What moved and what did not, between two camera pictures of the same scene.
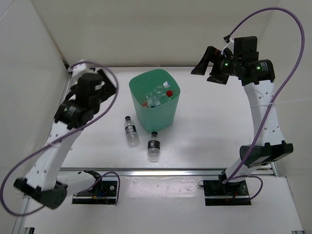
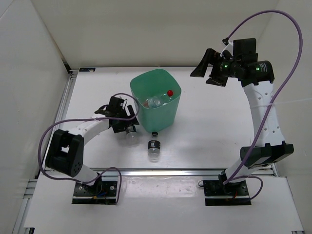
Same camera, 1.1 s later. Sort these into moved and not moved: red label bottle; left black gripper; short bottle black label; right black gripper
Moved: left black gripper
Not moved: red label bottle; short bottle black label; right black gripper
